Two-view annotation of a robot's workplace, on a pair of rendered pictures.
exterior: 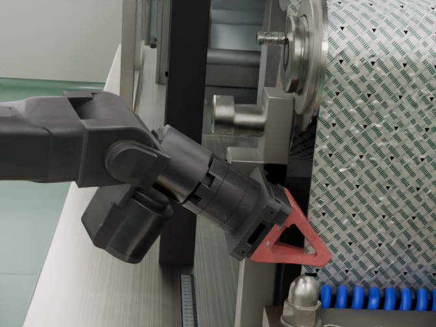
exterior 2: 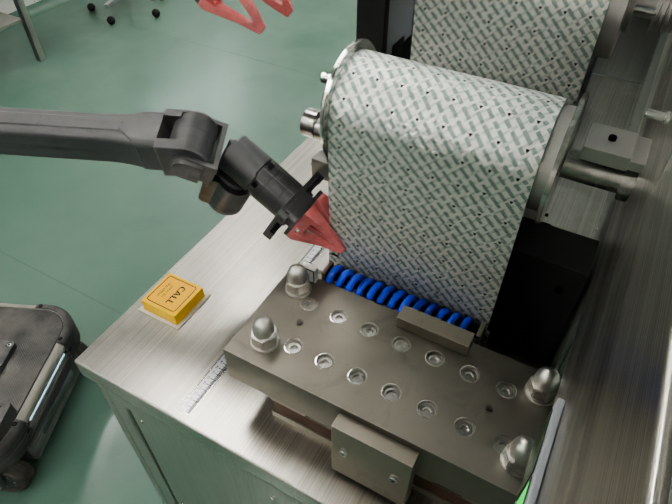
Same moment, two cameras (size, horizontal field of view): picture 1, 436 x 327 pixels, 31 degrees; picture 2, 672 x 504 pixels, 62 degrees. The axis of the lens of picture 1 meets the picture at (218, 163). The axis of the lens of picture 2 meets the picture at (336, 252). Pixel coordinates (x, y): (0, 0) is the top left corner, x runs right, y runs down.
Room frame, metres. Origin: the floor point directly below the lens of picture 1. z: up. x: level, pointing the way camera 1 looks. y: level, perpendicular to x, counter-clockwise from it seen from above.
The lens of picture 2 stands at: (0.26, -0.41, 1.60)
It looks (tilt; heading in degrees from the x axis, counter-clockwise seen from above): 45 degrees down; 34
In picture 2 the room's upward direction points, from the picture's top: straight up
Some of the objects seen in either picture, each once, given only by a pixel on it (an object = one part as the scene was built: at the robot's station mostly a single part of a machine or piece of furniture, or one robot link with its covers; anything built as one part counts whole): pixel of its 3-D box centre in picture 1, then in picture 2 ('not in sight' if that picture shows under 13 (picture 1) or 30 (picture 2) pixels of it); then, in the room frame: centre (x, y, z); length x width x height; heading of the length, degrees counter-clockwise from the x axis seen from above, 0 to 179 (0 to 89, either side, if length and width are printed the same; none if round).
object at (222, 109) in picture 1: (222, 114); (312, 122); (0.80, 0.00, 1.18); 0.04 x 0.02 x 0.04; 5
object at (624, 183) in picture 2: not in sight; (598, 172); (0.80, -0.37, 1.25); 0.07 x 0.04 x 0.04; 95
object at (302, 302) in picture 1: (303, 299); (297, 277); (0.65, -0.08, 1.05); 0.04 x 0.04 x 0.04
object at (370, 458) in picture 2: not in sight; (371, 462); (0.52, -0.28, 0.96); 0.10 x 0.03 x 0.11; 95
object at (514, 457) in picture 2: not in sight; (522, 452); (0.58, -0.42, 1.05); 0.04 x 0.04 x 0.04
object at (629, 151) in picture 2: not in sight; (616, 146); (0.80, -0.38, 1.28); 0.06 x 0.05 x 0.02; 95
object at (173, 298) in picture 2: not in sight; (173, 298); (0.60, 0.14, 0.91); 0.07 x 0.07 x 0.02; 5
